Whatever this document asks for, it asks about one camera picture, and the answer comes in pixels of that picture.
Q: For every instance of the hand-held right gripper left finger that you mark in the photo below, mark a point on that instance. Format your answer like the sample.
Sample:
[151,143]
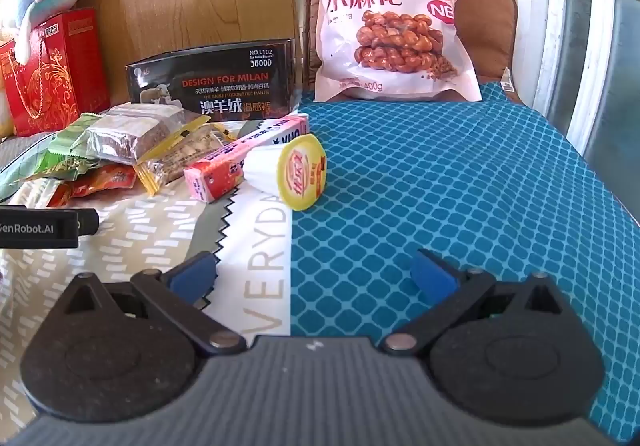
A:
[192,272]

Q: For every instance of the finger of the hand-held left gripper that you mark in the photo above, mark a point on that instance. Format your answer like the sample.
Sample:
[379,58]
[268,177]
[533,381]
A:
[88,221]

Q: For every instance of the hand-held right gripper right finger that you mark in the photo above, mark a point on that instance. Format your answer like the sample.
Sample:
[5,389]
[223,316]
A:
[433,277]

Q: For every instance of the light green leaf-print packet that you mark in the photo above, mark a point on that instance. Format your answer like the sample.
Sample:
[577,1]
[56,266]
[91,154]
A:
[67,151]

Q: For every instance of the yellow-edged peanut bar packet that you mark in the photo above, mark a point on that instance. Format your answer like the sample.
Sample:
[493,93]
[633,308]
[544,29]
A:
[170,164]

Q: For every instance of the white jelly cup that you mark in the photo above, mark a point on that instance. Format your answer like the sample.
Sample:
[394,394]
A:
[300,171]

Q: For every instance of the red snack packet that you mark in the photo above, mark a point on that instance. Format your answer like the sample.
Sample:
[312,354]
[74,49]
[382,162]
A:
[105,178]

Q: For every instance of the beige printed blanket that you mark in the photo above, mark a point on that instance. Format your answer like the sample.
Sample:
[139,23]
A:
[140,236]

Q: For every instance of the blue patterned mat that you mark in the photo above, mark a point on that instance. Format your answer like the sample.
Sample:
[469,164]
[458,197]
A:
[440,186]

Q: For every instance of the clear packet of brown cake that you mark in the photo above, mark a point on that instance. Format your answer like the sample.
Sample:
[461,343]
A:
[135,136]

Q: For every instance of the long pink box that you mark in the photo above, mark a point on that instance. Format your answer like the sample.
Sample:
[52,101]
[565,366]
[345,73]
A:
[220,166]

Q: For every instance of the red gift bag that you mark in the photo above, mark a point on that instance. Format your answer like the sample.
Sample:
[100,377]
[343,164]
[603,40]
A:
[55,76]

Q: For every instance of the black printed box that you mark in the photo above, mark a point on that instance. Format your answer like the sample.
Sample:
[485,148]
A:
[215,76]

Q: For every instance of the large pink snack bag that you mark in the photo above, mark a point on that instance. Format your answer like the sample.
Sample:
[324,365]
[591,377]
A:
[390,26]

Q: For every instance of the brown chair cushion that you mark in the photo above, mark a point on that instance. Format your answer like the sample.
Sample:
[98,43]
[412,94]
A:
[492,21]

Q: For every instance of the white-framed glass door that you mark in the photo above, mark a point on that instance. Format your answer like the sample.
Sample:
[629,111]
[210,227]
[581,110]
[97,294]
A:
[580,26]

